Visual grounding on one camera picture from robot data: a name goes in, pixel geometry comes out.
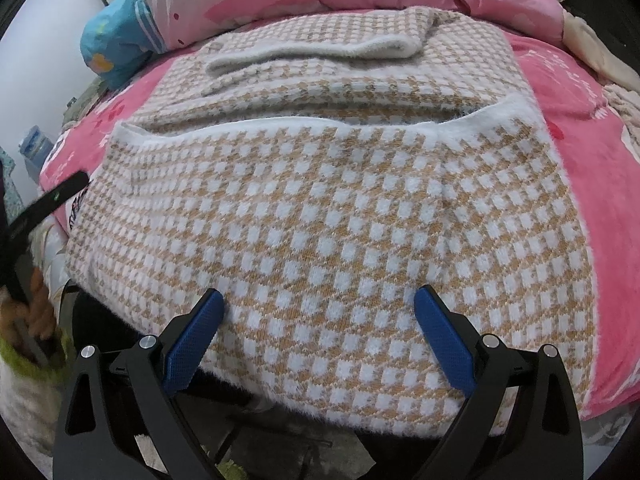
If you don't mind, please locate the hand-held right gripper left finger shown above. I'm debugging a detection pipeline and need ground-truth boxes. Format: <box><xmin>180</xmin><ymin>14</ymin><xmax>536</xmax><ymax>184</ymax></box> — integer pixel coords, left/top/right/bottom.
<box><xmin>52</xmin><ymin>287</ymin><xmax>226</xmax><ymax>480</ymax></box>

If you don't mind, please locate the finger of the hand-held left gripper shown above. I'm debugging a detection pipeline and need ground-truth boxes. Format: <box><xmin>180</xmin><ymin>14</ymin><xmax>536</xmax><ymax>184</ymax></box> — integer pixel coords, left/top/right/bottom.
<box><xmin>7</xmin><ymin>170</ymin><xmax>93</xmax><ymax>243</ymax></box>

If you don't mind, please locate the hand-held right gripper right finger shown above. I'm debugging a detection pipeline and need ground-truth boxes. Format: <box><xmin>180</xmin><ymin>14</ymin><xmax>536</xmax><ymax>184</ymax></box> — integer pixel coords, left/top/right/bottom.
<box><xmin>414</xmin><ymin>284</ymin><xmax>586</xmax><ymax>480</ymax></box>

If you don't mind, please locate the beige white checked coat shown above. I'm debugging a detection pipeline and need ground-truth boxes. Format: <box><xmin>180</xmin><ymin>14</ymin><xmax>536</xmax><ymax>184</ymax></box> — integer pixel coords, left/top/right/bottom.
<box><xmin>65</xmin><ymin>5</ymin><xmax>598</xmax><ymax>433</ymax></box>

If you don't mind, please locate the person's left hand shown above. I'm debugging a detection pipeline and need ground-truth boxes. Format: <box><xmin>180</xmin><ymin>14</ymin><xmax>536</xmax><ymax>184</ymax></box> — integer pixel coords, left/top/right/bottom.
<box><xmin>25</xmin><ymin>265</ymin><xmax>58</xmax><ymax>343</ymax></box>

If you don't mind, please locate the blue water bottle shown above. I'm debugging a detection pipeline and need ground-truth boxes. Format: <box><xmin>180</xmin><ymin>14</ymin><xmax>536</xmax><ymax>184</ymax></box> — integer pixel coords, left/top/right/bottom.
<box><xmin>19</xmin><ymin>125</ymin><xmax>53</xmax><ymax>166</ymax></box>

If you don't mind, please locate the dark green patterned cloth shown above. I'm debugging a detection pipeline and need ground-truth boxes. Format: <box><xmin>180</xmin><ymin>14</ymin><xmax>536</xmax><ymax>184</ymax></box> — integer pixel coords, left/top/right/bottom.
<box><xmin>62</xmin><ymin>77</ymin><xmax>108</xmax><ymax>123</ymax></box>

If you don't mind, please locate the fuzzy green white pajama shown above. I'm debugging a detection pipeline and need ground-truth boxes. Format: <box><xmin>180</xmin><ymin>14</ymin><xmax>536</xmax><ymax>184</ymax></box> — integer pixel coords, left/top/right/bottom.
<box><xmin>0</xmin><ymin>335</ymin><xmax>71</xmax><ymax>441</ymax></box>

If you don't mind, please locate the blue pink printed pillow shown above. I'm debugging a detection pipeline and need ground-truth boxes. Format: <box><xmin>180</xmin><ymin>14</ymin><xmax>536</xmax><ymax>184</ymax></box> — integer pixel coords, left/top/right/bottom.
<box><xmin>82</xmin><ymin>0</ymin><xmax>381</xmax><ymax>91</ymax></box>

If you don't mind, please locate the pink floral blanket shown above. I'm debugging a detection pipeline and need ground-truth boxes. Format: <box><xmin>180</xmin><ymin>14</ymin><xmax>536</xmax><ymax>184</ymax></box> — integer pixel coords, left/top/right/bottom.
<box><xmin>39</xmin><ymin>25</ymin><xmax>640</xmax><ymax>421</ymax></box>

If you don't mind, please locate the cream fleece garment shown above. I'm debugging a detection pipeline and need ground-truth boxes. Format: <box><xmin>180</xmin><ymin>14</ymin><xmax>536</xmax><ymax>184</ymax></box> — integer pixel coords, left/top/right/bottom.
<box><xmin>562</xmin><ymin>10</ymin><xmax>640</xmax><ymax>86</ymax></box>

